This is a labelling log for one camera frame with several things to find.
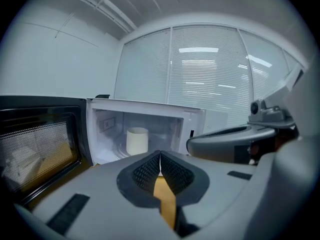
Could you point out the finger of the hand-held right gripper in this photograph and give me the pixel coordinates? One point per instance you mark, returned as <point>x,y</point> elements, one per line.
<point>225,130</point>
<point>212,146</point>

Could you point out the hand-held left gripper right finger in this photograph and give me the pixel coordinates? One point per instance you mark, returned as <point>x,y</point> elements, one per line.
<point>220,191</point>

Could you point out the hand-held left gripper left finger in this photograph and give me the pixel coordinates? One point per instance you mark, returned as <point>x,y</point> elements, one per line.
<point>95,199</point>

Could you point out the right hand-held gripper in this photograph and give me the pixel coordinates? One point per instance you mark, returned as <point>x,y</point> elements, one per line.
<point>287,184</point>

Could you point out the white cup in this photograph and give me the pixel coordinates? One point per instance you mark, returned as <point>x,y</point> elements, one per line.
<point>137,141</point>

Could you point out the white microwave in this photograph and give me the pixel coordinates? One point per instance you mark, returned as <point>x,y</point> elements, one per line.
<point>150,109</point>

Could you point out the black office chair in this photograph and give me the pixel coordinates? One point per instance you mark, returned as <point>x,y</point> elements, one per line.
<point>102,96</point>

